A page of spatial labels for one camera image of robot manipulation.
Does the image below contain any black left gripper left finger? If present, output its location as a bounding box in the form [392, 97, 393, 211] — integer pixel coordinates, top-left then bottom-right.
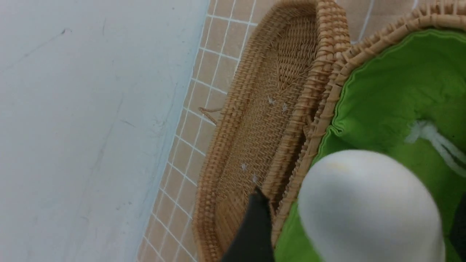
[221, 187, 275, 262]

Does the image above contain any woven wicker basket green lining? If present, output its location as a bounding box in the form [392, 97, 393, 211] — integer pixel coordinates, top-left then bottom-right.
[275, 0, 466, 262]

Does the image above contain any white radish with green leaves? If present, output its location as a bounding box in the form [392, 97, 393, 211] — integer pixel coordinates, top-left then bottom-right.
[297, 150, 446, 262]

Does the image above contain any woven wicker basket lid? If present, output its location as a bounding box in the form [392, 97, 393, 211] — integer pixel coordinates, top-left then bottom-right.
[192, 0, 350, 262]

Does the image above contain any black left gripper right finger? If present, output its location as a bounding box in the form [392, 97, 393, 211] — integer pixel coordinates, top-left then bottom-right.
[450, 193, 466, 262]

